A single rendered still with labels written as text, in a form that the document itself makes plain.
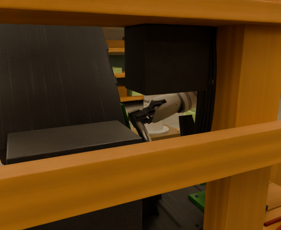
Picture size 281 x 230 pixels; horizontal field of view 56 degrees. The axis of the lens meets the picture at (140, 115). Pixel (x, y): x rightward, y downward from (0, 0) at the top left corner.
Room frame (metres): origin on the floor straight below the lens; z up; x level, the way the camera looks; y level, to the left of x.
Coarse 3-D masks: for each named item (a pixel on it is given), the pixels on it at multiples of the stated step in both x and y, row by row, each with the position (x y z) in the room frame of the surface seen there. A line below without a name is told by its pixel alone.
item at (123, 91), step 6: (108, 42) 6.26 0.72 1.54; (114, 42) 6.32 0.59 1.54; (120, 42) 6.37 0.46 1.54; (114, 48) 6.24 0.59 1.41; (120, 48) 6.31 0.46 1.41; (114, 72) 6.29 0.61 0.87; (120, 72) 6.37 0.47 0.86; (120, 90) 6.38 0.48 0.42; (126, 90) 6.45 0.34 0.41; (120, 96) 6.38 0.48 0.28; (126, 96) 6.45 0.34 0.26; (132, 96) 6.46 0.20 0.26; (138, 96) 6.55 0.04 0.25
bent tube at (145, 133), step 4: (128, 112) 0.83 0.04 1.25; (132, 112) 0.83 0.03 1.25; (128, 116) 0.84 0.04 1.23; (128, 120) 0.86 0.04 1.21; (132, 120) 0.84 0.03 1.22; (140, 120) 0.83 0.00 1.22; (136, 124) 0.82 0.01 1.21; (140, 124) 0.82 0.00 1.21; (136, 128) 0.82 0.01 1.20; (140, 128) 0.81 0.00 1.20; (144, 128) 0.81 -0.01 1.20; (140, 132) 0.80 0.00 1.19; (144, 132) 0.80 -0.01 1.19; (140, 136) 0.80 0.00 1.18; (144, 136) 0.79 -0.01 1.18; (148, 136) 0.80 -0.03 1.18; (144, 140) 0.79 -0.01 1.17; (148, 140) 0.79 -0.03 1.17
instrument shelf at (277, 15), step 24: (0, 0) 0.36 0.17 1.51; (24, 0) 0.37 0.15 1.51; (48, 0) 0.38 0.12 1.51; (72, 0) 0.39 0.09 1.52; (96, 0) 0.41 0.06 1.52; (120, 0) 0.42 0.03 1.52; (144, 0) 0.44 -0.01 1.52; (168, 0) 0.46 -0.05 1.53; (192, 0) 0.48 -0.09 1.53; (216, 0) 0.50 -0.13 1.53; (240, 0) 0.52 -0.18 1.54; (48, 24) 0.60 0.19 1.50; (72, 24) 0.60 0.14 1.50; (96, 24) 0.60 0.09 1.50; (120, 24) 0.60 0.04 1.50; (168, 24) 0.60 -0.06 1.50; (192, 24) 0.60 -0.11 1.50; (216, 24) 0.60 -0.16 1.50; (264, 24) 0.60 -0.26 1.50
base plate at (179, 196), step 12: (168, 192) 0.93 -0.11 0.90; (180, 192) 0.93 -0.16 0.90; (192, 192) 0.93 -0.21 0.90; (156, 204) 0.85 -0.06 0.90; (168, 204) 0.85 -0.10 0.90; (180, 204) 0.85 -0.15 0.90; (192, 204) 0.85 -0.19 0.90; (144, 216) 0.78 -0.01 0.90; (156, 216) 0.78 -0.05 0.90; (168, 216) 0.78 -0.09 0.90; (180, 216) 0.78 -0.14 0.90; (192, 216) 0.78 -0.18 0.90; (144, 228) 0.72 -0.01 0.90; (156, 228) 0.72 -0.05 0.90; (168, 228) 0.72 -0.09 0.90; (180, 228) 0.72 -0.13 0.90; (192, 228) 0.72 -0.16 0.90
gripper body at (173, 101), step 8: (160, 96) 0.86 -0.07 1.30; (168, 96) 0.86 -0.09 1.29; (176, 96) 0.87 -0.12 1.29; (168, 104) 0.84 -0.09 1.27; (176, 104) 0.86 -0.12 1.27; (160, 112) 0.84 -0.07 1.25; (168, 112) 0.87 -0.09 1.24; (176, 112) 0.92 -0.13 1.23; (152, 120) 0.88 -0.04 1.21; (160, 120) 0.90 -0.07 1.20
